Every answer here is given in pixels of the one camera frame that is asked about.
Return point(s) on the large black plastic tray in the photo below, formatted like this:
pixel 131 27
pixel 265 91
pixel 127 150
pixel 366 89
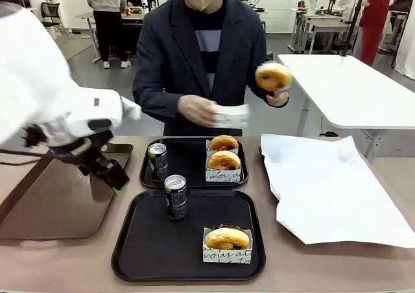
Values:
pixel 162 244

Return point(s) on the person's right forearm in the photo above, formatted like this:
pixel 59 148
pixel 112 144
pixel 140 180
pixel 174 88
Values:
pixel 155 101

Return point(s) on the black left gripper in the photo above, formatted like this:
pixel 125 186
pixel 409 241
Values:
pixel 81 150

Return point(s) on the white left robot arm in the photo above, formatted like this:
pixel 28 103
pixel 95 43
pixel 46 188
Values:
pixel 29 63

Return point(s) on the white curtain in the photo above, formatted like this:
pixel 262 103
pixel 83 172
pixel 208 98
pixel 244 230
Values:
pixel 407 40

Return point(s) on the grey white background workbench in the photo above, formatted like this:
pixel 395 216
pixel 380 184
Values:
pixel 324 25

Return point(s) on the black tripod pole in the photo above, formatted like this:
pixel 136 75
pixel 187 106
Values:
pixel 355 17

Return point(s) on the person's left forearm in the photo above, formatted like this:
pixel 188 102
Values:
pixel 256 90

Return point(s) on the person in dark jacket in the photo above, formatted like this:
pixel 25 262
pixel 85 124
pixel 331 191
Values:
pixel 172 63

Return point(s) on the small black plastic tray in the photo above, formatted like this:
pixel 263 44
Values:
pixel 188 166

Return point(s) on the person's left hand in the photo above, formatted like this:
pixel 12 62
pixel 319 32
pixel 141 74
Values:
pixel 279 98

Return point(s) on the plain golden donut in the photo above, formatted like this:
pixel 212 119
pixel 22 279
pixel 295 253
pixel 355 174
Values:
pixel 223 238

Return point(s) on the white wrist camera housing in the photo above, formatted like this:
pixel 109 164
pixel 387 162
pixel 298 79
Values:
pixel 107 110

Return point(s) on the white frame background table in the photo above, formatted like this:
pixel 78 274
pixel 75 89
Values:
pixel 87 16

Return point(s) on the white paper sheet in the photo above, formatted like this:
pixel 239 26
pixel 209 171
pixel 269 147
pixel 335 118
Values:
pixel 324 189

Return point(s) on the purple sprinkled donut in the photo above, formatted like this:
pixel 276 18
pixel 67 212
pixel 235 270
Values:
pixel 263 76

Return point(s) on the person in grey hoodie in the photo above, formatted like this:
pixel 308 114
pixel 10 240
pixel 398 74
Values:
pixel 103 1

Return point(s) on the black office chair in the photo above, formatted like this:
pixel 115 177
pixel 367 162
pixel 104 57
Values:
pixel 50 11

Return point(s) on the person's right hand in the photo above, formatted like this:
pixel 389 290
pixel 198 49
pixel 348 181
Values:
pixel 196 108

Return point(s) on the black Pepsi can green top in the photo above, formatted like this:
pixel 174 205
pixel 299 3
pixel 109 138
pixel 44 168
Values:
pixel 158 165
pixel 176 199

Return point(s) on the brown plastic tray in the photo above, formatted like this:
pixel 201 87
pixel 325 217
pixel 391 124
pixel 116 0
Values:
pixel 48 208

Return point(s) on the person in red clothes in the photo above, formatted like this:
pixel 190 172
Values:
pixel 374 14

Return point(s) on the yellow glazed donut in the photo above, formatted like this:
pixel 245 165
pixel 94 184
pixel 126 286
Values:
pixel 215 143

